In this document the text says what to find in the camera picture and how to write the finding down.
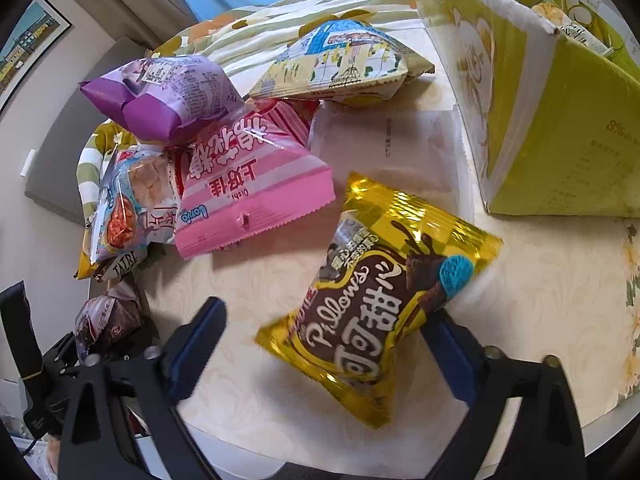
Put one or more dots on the white wall switch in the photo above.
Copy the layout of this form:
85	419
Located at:
27	161

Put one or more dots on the white translucent snack packet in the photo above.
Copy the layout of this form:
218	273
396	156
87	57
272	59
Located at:
400	155

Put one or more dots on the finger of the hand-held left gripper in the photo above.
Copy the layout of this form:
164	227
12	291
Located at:
62	357

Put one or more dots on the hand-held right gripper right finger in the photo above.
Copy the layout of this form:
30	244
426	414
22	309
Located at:
452	355

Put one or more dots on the clear shrimp cracker bag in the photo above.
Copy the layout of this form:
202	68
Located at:
130	200

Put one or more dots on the grey padded headboard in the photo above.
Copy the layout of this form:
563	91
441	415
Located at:
65	160

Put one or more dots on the gold chocolate snack bag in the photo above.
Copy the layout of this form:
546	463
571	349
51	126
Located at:
370	300

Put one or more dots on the framed wall picture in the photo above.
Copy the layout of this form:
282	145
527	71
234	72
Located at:
25	50

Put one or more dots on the purple snack bag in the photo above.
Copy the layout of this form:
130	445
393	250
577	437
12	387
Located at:
165	100

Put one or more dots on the dark foil snack packet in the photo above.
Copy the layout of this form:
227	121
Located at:
105	320

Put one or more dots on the pale green snack packet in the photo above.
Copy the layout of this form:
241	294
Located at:
582	30

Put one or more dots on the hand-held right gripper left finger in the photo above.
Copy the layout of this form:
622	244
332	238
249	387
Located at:
200	345

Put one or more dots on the green cardboard box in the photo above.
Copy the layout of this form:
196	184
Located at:
550	110

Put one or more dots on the blue and cream snack bag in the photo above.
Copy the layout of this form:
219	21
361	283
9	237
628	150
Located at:
340	60

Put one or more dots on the green striped floral blanket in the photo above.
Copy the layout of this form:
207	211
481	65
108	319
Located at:
240	35

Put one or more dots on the yellow snack bag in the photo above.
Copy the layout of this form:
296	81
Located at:
86	265

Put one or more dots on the pink striped snack bag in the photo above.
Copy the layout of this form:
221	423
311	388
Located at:
250	190

